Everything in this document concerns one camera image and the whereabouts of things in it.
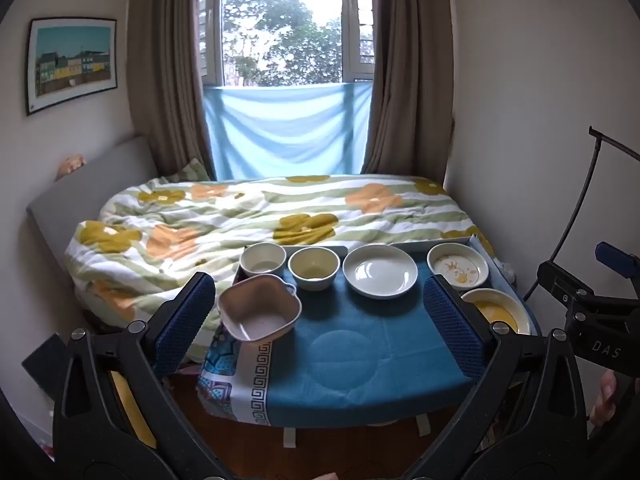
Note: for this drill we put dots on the white table leg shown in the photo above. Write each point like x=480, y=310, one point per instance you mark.
x=291, y=437
x=423, y=424

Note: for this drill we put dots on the cream bowl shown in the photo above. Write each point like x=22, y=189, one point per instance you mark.
x=314, y=272

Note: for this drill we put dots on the blue patterned towel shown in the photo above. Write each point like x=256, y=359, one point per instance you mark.
x=350, y=360

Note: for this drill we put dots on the light blue window cloth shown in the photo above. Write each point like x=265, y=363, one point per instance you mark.
x=285, y=130

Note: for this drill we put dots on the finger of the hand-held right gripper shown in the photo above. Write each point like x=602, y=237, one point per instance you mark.
x=562, y=280
x=617, y=260

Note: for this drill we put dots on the floral striped duvet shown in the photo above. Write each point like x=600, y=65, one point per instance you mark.
x=225, y=220

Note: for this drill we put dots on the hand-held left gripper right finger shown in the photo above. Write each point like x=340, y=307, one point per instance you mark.
x=452, y=330

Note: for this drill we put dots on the black curved rod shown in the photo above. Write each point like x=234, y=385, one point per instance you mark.
x=580, y=210

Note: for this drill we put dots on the black flat board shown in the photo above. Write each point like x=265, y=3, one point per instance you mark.
x=42, y=365

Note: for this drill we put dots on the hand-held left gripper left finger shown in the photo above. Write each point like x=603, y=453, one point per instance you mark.
x=185, y=325

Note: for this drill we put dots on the plain white plate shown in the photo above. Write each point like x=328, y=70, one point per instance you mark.
x=380, y=272

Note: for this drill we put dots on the window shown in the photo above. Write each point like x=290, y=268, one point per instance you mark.
x=285, y=25

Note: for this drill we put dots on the white plate with orange print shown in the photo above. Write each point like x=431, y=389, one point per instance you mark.
x=457, y=265

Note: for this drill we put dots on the white bowl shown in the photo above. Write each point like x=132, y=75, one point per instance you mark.
x=262, y=262

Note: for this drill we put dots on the grey headboard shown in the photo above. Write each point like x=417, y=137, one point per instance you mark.
x=90, y=185

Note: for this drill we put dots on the person's right hand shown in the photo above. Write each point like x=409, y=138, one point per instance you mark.
x=604, y=397

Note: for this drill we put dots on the yellow plate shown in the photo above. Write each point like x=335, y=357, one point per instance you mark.
x=500, y=310

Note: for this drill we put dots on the framed picture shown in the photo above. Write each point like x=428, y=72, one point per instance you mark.
x=70, y=65

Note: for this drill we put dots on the green pillow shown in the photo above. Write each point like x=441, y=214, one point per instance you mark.
x=190, y=172

